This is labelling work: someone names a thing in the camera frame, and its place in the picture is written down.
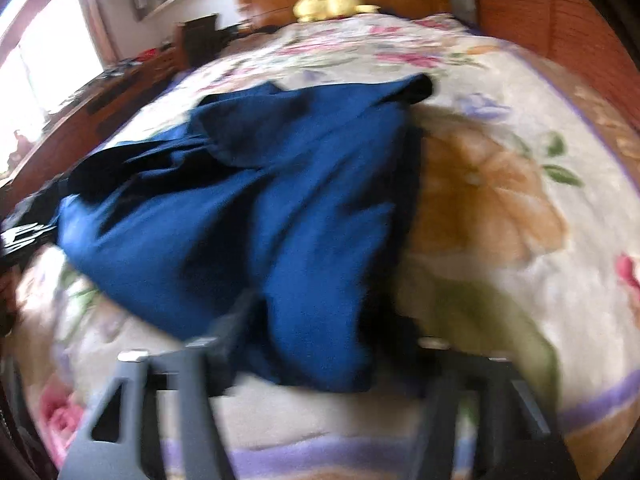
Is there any navy blue blazer jacket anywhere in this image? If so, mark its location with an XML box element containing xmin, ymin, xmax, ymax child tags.
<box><xmin>58</xmin><ymin>74</ymin><xmax>433</xmax><ymax>392</ymax></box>

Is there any wooden desk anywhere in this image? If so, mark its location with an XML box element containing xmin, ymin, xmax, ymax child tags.
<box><xmin>1</xmin><ymin>48</ymin><xmax>179</xmax><ymax>216</ymax></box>

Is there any floral bed blanket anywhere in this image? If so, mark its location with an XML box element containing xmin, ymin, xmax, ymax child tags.
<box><xmin>9</xmin><ymin>14</ymin><xmax>639</xmax><ymax>479</ymax></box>

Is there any wooden chair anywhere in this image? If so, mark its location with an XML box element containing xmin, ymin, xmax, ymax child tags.
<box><xmin>172</xmin><ymin>13</ymin><xmax>222</xmax><ymax>70</ymax></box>

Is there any yellow plush toy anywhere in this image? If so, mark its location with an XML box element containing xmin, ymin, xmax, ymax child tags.
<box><xmin>293</xmin><ymin>0</ymin><xmax>380</xmax><ymax>23</ymax></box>

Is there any wooden louvered wardrobe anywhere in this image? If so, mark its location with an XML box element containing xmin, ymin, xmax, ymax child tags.
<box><xmin>475</xmin><ymin>0</ymin><xmax>639</xmax><ymax>128</ymax></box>

